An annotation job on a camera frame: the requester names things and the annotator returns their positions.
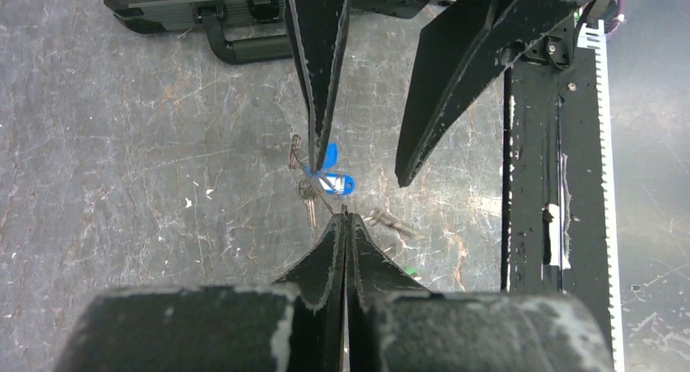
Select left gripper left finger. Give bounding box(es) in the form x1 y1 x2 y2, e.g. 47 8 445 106
55 214 347 371

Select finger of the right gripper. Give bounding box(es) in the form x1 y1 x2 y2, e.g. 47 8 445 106
284 0 351 172
395 0 592 187

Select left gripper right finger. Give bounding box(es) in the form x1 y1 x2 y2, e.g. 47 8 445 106
346 214 614 371

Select small blue key tag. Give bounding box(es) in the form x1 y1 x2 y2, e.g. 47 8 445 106
302 142 338 177

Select black poker chip case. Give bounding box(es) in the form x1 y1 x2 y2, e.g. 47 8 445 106
103 0 465 66

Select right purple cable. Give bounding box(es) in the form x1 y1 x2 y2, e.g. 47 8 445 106
603 0 630 35

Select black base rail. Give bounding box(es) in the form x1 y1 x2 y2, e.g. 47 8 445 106
500 19 614 345

